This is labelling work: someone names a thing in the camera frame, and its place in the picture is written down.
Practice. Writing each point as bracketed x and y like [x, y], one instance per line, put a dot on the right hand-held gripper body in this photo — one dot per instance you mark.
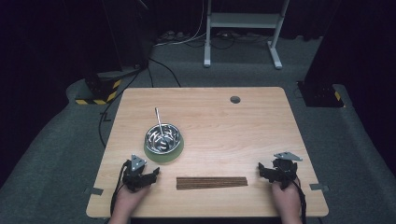
[284, 171]

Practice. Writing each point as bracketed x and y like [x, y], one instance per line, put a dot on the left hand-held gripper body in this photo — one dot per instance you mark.
[134, 174]

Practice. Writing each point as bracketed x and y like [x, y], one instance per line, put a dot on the stainless steel bowl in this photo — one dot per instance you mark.
[169, 132]

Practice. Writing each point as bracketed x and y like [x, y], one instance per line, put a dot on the row of brown wooden chopsticks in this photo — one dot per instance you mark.
[211, 183]

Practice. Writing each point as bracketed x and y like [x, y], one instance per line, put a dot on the person's left hand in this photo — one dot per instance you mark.
[129, 199]

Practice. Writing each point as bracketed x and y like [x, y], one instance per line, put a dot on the person's right hand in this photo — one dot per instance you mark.
[285, 199]

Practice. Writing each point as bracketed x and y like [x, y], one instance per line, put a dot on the grey tape piece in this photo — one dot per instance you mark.
[94, 191]
[319, 187]

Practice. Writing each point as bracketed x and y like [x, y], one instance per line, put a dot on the metal spoon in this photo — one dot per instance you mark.
[158, 117]

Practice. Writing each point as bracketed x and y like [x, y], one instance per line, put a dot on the black base with yellow mark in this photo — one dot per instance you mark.
[320, 95]

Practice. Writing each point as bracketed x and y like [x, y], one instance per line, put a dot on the black yellow striped stand base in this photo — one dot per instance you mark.
[99, 93]

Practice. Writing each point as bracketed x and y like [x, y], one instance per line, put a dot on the power strip with plugs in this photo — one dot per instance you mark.
[171, 35]

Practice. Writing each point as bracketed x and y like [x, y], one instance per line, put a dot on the white metal stand frame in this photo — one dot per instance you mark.
[243, 20]

